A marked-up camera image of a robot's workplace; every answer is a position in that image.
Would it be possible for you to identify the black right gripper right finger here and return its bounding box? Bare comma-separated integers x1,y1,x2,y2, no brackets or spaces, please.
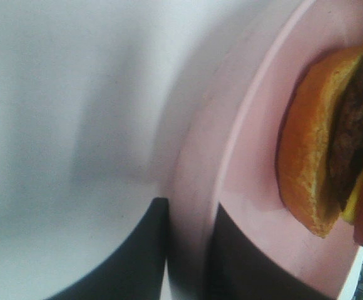
202,204,331,299

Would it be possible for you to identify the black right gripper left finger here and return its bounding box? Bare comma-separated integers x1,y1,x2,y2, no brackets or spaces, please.
50,197,169,299

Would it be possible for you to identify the pink round plate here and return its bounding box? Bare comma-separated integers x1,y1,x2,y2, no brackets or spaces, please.
168,1,363,299

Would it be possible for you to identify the burger with lettuce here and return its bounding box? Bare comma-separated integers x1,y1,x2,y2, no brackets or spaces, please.
276,46,363,247

